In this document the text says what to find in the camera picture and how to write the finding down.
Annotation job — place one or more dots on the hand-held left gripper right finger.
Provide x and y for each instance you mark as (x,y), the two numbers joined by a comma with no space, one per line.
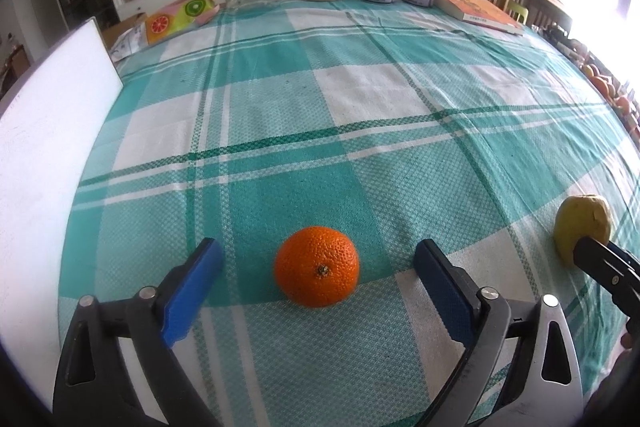
(445,297)

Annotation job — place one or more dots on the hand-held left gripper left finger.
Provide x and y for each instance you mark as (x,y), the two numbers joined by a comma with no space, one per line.
(192,292)

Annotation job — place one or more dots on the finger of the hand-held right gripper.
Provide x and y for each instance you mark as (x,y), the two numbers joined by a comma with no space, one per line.
(610,272)

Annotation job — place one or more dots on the yellow lemon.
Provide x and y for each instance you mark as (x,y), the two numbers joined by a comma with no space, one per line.
(580,219)

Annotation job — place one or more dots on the orange tangerine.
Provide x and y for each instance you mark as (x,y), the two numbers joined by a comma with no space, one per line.
(316,267)

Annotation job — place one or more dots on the white foam board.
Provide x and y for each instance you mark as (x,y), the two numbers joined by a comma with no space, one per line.
(45,182)

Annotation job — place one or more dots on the pile of small oranges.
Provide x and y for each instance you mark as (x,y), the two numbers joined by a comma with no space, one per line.
(605,87)

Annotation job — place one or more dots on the teal checkered tablecloth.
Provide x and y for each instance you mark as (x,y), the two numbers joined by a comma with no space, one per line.
(350,107)

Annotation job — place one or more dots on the fruit print package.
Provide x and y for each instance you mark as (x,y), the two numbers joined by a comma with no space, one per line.
(177,17)

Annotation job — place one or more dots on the orange cover book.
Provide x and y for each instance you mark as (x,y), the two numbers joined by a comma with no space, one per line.
(480,12)

